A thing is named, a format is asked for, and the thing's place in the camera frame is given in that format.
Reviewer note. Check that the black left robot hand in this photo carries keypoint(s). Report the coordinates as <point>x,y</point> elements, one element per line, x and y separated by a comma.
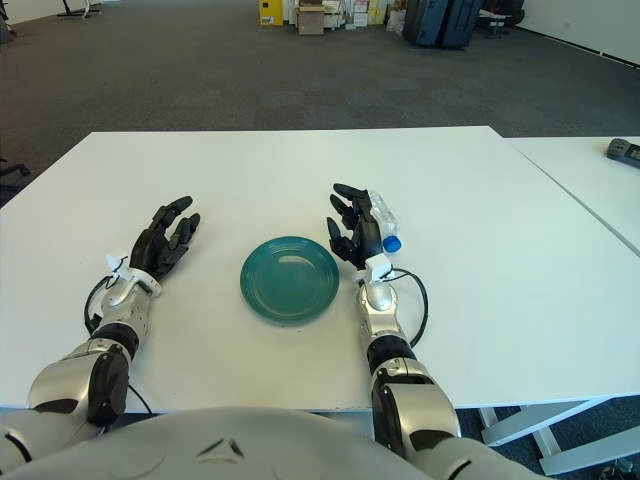
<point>150,247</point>

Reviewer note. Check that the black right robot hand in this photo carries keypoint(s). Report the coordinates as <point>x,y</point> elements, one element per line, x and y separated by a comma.
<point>362,235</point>

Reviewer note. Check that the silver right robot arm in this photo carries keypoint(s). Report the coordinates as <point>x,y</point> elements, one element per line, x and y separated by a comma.
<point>425,405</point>

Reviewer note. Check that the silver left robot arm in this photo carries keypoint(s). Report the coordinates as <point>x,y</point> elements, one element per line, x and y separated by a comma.
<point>65,380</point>

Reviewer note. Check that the teal green plate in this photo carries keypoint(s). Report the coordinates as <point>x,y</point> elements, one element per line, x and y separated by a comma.
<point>290,282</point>

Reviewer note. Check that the white plastic bag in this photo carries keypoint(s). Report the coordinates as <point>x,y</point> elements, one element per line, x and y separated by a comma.
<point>395,21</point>

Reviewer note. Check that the brown cardboard box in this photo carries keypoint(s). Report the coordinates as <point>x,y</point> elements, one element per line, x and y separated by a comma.
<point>311,22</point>

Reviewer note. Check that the black suitcase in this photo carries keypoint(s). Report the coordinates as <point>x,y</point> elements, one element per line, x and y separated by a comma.
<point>420,22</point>

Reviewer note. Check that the white shelf unit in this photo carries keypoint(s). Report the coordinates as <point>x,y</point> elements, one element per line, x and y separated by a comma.
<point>336,15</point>

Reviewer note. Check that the grey robot torso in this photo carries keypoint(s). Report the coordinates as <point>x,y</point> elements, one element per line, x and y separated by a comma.
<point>280,442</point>

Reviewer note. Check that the dark blue suitcase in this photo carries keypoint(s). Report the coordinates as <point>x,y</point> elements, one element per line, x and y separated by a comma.
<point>460,22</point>

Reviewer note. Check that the yellow box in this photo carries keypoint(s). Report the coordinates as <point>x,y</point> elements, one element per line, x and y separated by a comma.
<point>269,12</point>

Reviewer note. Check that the black chair with white seat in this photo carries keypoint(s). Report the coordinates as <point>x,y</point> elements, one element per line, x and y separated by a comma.
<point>500,20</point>

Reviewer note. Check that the dark handheld device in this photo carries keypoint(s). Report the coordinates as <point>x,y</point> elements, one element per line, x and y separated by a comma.
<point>622,150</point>

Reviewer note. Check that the white table frame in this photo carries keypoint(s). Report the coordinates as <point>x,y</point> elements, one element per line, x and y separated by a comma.
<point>520,422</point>

